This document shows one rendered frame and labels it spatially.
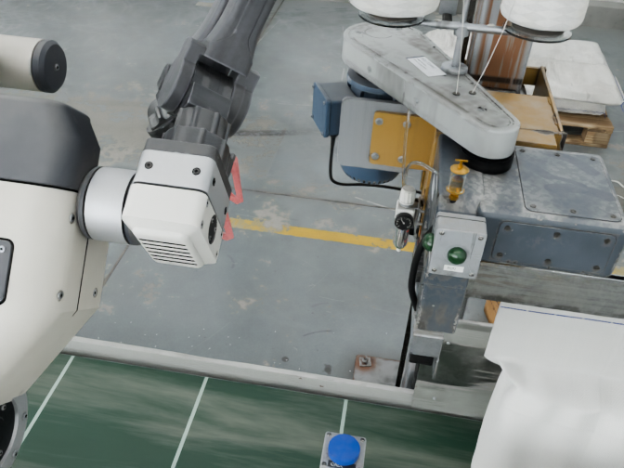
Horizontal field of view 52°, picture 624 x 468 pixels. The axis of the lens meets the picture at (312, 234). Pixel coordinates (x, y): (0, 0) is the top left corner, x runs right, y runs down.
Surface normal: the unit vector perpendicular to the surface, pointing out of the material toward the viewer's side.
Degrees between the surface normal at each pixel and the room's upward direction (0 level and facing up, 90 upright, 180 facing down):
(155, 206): 30
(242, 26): 75
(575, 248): 90
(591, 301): 90
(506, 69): 90
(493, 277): 90
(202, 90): 45
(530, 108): 0
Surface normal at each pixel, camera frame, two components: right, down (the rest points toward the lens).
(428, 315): -0.16, 0.59
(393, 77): -0.87, 0.27
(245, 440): 0.04, -0.79
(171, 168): -0.04, -0.39
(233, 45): 0.33, 0.37
